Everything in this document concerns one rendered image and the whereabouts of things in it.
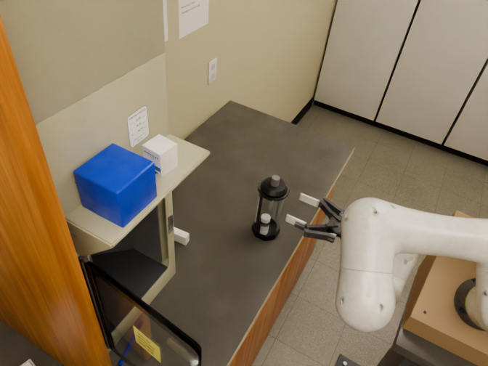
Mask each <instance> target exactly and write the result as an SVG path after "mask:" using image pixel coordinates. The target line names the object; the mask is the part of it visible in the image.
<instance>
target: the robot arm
mask: <svg viewBox="0 0 488 366"><path fill-rule="evenodd" d="M299 200H301V201H304V202H305V203H308V204H310V205H312V206H315V207H318V206H319V207H320V208H321V209H322V210H323V212H324V213H325V214H326V215H327V216H328V218H329V220H330V221H329V222H328V223H327V224H307V223H306V222H305V221H302V220H300V219H297V218H296V217H293V216H291V215H289V214H287V215H286V218H285V221H286V222H288V223H290V224H293V225H294V227H297V228H299V229H301V230H303V231H304V234H303V236H304V237H310V238H314V239H319V240H326V241H328V242H330V243H333V242H334V240H335V238H336V237H339V238H340V239H341V266H340V272H339V277H338V285H337V290H336V295H335V306H336V309H337V312H338V314H339V316H340V318H341V319H342V320H343V321H344V322H345V323H346V324H347V325H348V326H349V327H351V328H352V329H354V330H357V331H359V332H363V333H371V332H375V331H377V330H380V329H382V328H384V327H385V326H386V325H387V324H388V323H389V322H390V320H391V318H392V317H393V314H394V310H395V307H396V305H397V304H398V303H399V301H400V298H401V296H402V292H403V290H404V286H405V284H406V282H407V279H408V277H409V276H410V273H411V271H412V270H413V268H414V266H415V265H416V263H417V261H418V257H419V254H423V255H432V256H444V257H450V258H454V259H462V260H466V261H472V262H476V277H475V278H471V279H469V280H466V281H465V282H463V283H462V284H461V285H460V286H459V287H458V289H457V290H456V292H455V297H454V304H455V309H456V312H457V314H458V315H459V317H460V318H461V319H462V321H464V322H465V323H466V324H467V325H469V326H471V327H472V328H475V329H477V330H481V331H487V332H488V219H472V218H463V217H455V216H445V215H440V214H435V213H428V212H424V211H418V210H415V209H411V208H406V207H403V206H399V205H397V204H394V203H390V202H387V201H385V200H381V199H378V198H361V199H359V200H356V201H354V202H353V203H352V204H350V205H349V206H348V207H347V209H346V210H343V209H341V208H339V207H338V206H337V205H336V204H334V203H333V202H331V201H330V200H329V199H327V198H326V197H324V198H323V199H320V200H319V199H317V198H314V197H310V196H308V195H305V194H303V193H301V194H300V196H299ZM479 271H480V272H479Z"/></svg>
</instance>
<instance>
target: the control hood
mask: <svg viewBox="0 0 488 366"><path fill-rule="evenodd" d="M166 138H167V139H170V140H171V141H173V142H175V143H177V159H178V166H177V167H176V168H174V169H173V170H171V171H170V172H168V173H167V174H166V175H165V176H163V177H162V178H161V177H160V176H158V175H155V178H156V187H157V197H156V198H155V199H154V200H153V201H152V202H151V203H150V204H149V205H148V206H147V207H145V208H144V209H143V210H142V211H141V212H140V213H139V214H138V215H137V216H136V217H135V218H134V219H132V220H131V221H130V222H129V223H128V224H127V225H126V226H125V227H124V228H122V227H119V226H118V225H116V224H114V223H112V222H111V221H108V220H107V219H105V218H103V217H101V216H99V215H97V214H96V213H94V212H92V211H90V210H88V209H87V208H84V207H83V206H82V204H81V205H80V206H79V207H77V208H76V209H75V210H74V211H72V212H71V213H70V214H68V215H67V216H66V217H65V220H66V222H67V225H68V229H69V231H70V236H71V238H72V241H73V244H74V247H75V250H76V253H77V254H79V255H81V256H88V255H91V254H93V253H98V252H101V251H106V250H108V249H111V248H114V247H115V246H116V245H117V244H118V243H119V242H120V241H121V240H122V239H123V238H124V237H125V236H126V235H127V234H128V233H129V232H130V231H131V230H132V229H133V228H135V226H136V225H138V223H140V222H141V220H143V218H145V217H146V215H148V214H149V212H151V211H152V210H153V209H154V208H155V207H156V206H157V205H158V204H159V203H160V202H161V201H162V200H163V199H164V198H165V197H166V196H167V195H168V194H169V193H170V192H172V191H173V190H174V189H175V188H176V187H177V186H178V185H179V184H180V183H181V182H182V181H183V180H184V179H185V178H186V177H187V176H188V175H189V174H191V173H192V172H193V171H194V170H195V169H196V168H197V167H198V166H199V165H200V164H201V163H202V162H203V161H204V160H205V159H206V158H207V157H208V156H209V155H210V151H208V150H205V149H203V148H202V147H198V146H197V145H194V144H192V143H189V142H187V141H184V140H183V139H180V138H178V137H175V136H173V135H171V134H169V135H168V136H167V137H166Z"/></svg>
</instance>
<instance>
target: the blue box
mask: <svg viewBox="0 0 488 366"><path fill-rule="evenodd" d="M73 174H74V177H75V180H76V182H75V183H76V185H77V188H78V193H79V195H80V199H81V204H82V206H83V207H84V208H87V209H88V210H90V211H92V212H94V213H96V214H97V215H99V216H101V217H103V218H105V219H107V220H108V221H111V222H112V223H114V224H116V225H118V226H119V227H122V228H124V227H125V226H126V225H127V224H128V223H129V222H130V221H131V220H132V219H134V218H135V217H136V216H137V215H138V214H139V213H140V212H141V211H142V210H143V209H144V208H145V207H147V206H148V205H149V204H150V203H151V202H152V201H153V200H154V199H155V198H156V197H157V187H156V178H155V174H156V172H155V163H154V162H153V161H151V160H148V159H146V158H144V157H142V156H140V155H137V154H136V153H134V152H131V151H129V150H127V149H125V148H123V147H120V146H118V145H116V144H113V143H112V144H111V145H109V146H108V147H106V148H105V149H104V150H102V151H101V152H99V153H98V154H96V155H95V156H94V157H93V158H91V159H90V160H88V161H87V162H85V163H84V164H83V165H81V166H80V167H78V168H77V169H76V170H75V171H73Z"/></svg>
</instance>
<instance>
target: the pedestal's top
mask: <svg viewBox="0 0 488 366"><path fill-rule="evenodd" d="M415 277H416V276H415ZM414 281H415V278H414V280H413V283H412V287H413V285H414ZM412 287H411V289H410V293H409V296H408V298H407V302H406V304H405V308H404V311H403V314H402V318H401V320H400V323H399V327H398V329H397V332H396V336H395V339H394V342H393V345H392V347H391V350H393V351H395V352H397V353H398V354H401V355H402V356H404V357H406V358H408V359H410V360H411V361H413V362H415V363H417V364H418V365H420V366H478V365H475V364H474V363H472V362H469V361H468V360H466V359H463V358H462V357H459V356H458V355H456V354H453V353H452V352H450V351H447V350H446V349H443V348H442V347H440V346H437V345H436V344H434V343H431V342H430V341H427V340H426V339H424V338H421V337H420V336H418V335H416V334H414V333H411V332H410V331H408V330H406V329H404V328H402V324H403V321H404V316H405V313H406V311H407V306H408V303H409V300H410V295H411V292H412Z"/></svg>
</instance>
